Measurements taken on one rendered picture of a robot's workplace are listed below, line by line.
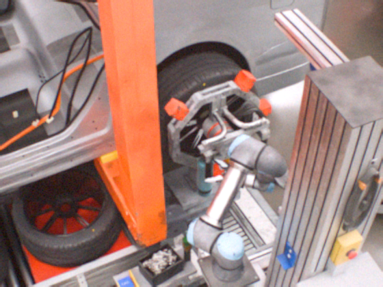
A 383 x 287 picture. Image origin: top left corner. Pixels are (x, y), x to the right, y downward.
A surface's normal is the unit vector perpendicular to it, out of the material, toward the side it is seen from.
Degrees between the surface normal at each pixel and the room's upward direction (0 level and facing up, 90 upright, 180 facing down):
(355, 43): 0
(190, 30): 90
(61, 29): 6
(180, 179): 0
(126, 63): 90
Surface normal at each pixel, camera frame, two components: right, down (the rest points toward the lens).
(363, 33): 0.00, -0.69
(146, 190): 0.47, 0.65
